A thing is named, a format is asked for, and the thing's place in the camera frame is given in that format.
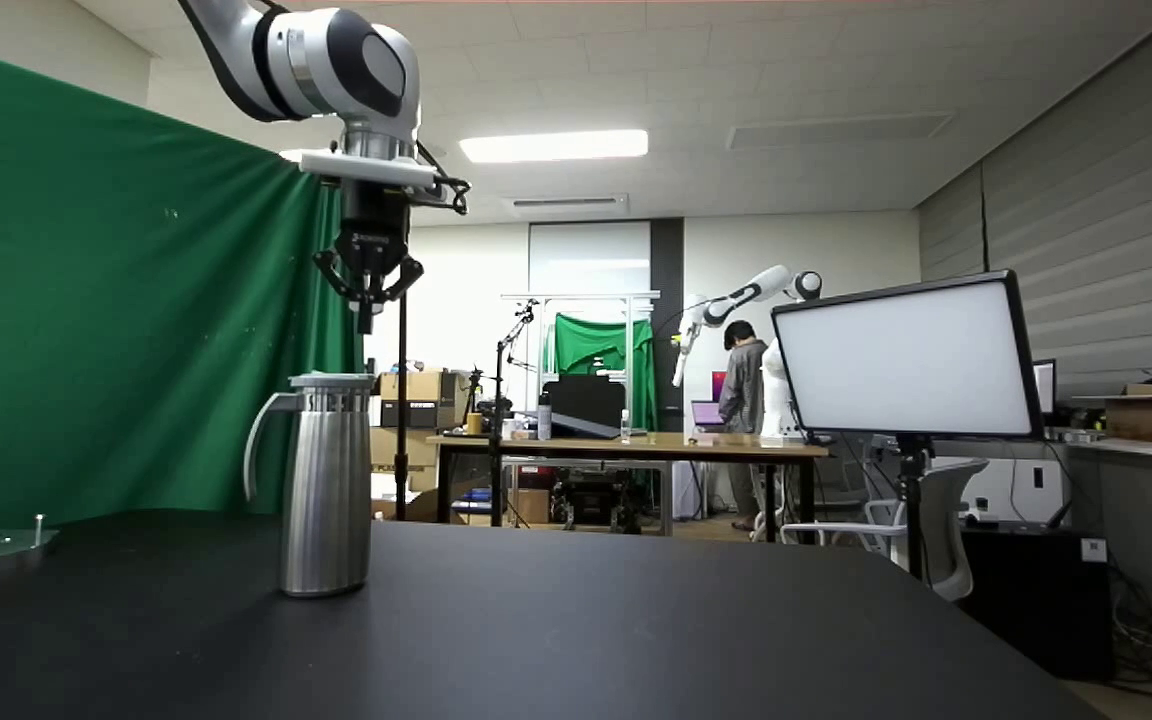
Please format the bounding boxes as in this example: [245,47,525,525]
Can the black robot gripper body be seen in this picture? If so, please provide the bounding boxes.
[332,175,415,274]

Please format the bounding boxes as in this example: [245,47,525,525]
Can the stainless steel flask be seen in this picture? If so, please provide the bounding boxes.
[240,367,379,600]

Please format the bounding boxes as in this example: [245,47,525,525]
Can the person in grey top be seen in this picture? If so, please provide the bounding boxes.
[715,316,775,542]

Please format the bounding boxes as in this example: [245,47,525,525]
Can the black thin stand pole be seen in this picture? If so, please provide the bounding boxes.
[387,283,415,525]

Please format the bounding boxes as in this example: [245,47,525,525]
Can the stacked cardboard boxes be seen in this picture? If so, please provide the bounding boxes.
[373,364,483,438]

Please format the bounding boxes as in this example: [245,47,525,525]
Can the ceiling air vent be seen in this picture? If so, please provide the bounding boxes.
[502,191,636,221]

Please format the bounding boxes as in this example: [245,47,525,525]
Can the rectangular ceiling light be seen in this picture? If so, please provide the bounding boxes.
[456,126,654,167]

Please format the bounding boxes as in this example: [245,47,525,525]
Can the small green backdrop cloth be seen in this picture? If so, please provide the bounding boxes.
[547,310,660,432]

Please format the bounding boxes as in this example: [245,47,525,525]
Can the black case on table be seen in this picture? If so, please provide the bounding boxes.
[538,373,630,445]

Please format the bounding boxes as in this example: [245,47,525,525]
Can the large green backdrop cloth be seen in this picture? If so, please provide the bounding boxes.
[0,38,369,530]

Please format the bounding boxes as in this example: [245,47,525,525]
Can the wooden table with black legs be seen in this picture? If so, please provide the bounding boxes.
[429,428,836,546]

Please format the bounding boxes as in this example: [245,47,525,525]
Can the laptop with pink screen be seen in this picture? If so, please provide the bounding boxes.
[682,367,730,438]

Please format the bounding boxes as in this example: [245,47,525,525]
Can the white whiteboard on stand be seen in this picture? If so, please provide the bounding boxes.
[766,267,1046,445]

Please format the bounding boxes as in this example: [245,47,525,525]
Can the black monitor stand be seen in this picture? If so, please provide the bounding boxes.
[883,432,954,580]

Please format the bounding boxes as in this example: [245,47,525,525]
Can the white office chair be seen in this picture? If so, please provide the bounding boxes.
[778,455,988,609]

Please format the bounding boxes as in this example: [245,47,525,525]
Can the white equipment box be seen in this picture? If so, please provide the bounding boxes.
[954,452,1074,531]

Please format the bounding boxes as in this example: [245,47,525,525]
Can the small secondary monitor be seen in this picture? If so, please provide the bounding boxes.
[1027,355,1065,421]

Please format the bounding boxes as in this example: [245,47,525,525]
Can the black computer tower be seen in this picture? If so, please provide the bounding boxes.
[954,520,1120,688]

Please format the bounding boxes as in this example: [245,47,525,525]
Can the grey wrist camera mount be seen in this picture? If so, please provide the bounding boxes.
[295,139,477,221]

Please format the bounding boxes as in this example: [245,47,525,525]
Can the camera tripod stand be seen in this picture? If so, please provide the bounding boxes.
[483,292,552,530]

